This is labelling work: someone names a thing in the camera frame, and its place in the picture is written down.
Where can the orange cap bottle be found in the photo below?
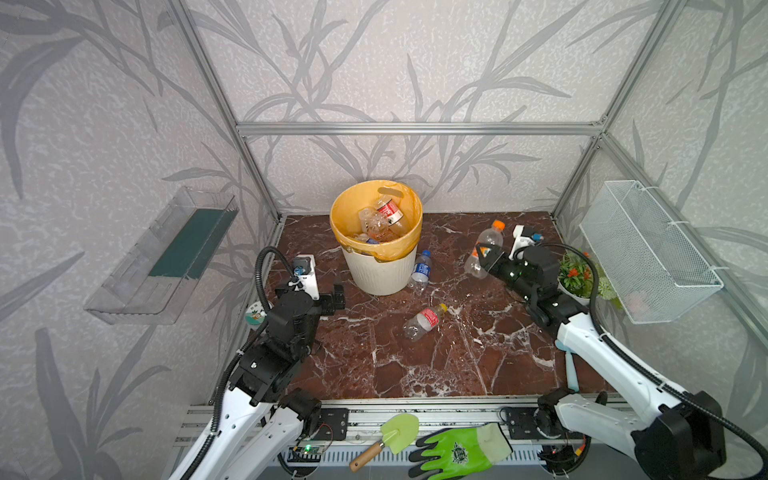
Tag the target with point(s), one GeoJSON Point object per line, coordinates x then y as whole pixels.
{"type": "Point", "coordinates": [489, 236]}

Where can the clear acrylic wall shelf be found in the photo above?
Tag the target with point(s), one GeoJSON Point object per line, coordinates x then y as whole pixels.
{"type": "Point", "coordinates": [157, 277]}

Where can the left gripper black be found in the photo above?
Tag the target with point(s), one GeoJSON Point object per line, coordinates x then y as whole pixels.
{"type": "Point", "coordinates": [327, 300]}

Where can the orange label bottle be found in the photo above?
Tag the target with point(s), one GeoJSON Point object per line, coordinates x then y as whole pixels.
{"type": "Point", "coordinates": [374, 224]}

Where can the potted plant with red flowers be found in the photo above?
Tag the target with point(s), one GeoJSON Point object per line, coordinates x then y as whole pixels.
{"type": "Point", "coordinates": [577, 279]}

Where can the red label clear bottle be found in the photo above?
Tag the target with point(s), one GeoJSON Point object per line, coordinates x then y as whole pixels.
{"type": "Point", "coordinates": [397, 221]}

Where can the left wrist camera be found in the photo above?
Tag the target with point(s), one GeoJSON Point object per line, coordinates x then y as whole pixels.
{"type": "Point", "coordinates": [304, 269]}

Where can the white ribbed waste bin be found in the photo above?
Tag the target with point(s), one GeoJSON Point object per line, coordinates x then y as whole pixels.
{"type": "Point", "coordinates": [378, 277]}

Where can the blue cap water bottle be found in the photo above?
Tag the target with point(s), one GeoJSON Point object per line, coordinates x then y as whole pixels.
{"type": "Point", "coordinates": [420, 277]}

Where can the round tub with cartoon lid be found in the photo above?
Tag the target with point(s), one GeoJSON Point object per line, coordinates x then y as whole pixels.
{"type": "Point", "coordinates": [254, 315]}

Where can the green circuit board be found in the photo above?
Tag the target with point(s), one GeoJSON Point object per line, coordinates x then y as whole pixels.
{"type": "Point", "coordinates": [305, 454]}

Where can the green work glove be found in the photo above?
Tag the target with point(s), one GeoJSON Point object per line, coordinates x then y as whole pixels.
{"type": "Point", "coordinates": [454, 453]}

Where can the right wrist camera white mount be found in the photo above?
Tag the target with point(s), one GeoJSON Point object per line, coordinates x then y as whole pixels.
{"type": "Point", "coordinates": [523, 236]}

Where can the green garden trowel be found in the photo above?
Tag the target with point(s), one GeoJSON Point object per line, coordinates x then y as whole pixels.
{"type": "Point", "coordinates": [396, 434]}

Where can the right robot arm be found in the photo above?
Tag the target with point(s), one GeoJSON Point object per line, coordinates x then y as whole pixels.
{"type": "Point", "coordinates": [666, 432]}

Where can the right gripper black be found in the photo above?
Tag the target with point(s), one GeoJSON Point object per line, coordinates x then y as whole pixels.
{"type": "Point", "coordinates": [501, 264]}

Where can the white wire mesh basket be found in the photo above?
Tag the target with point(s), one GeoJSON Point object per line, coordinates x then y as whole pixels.
{"type": "Point", "coordinates": [652, 265]}

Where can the yellow bin liner bag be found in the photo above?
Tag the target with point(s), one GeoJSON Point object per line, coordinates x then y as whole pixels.
{"type": "Point", "coordinates": [346, 224]}

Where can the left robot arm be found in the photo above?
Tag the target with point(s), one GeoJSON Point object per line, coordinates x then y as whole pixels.
{"type": "Point", "coordinates": [255, 418]}

